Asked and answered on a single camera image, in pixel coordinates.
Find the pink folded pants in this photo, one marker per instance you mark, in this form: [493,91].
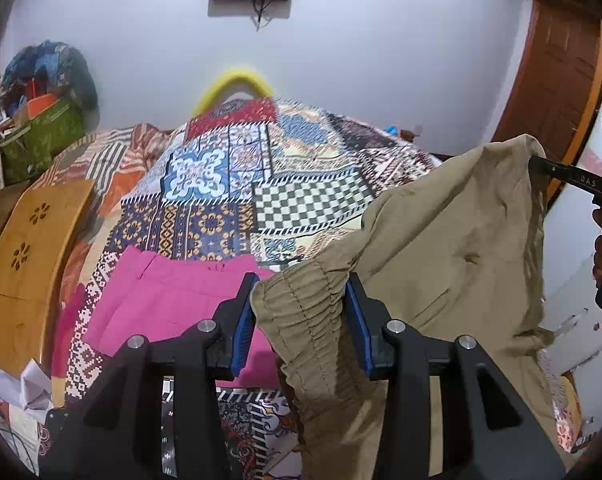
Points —
[138,292]

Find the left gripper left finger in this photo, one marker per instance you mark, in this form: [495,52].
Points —
[114,432]

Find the patchwork patterned bed quilt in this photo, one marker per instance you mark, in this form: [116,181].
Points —
[275,179]

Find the striped orange bedsheet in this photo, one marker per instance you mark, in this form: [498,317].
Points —
[115,160]

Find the pile of colourful clothes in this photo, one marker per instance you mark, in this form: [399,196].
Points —
[45,74]

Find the wooden lap desk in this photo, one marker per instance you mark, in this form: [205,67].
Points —
[34,247]

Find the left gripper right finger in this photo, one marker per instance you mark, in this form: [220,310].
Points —
[488,430]

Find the green storage bag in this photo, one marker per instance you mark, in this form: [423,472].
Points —
[28,151]

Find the yellow curved tube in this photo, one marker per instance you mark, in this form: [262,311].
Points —
[238,80]

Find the wooden room door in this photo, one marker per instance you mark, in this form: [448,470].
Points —
[558,89]

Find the olive khaki pants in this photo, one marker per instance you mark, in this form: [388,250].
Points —
[459,251]

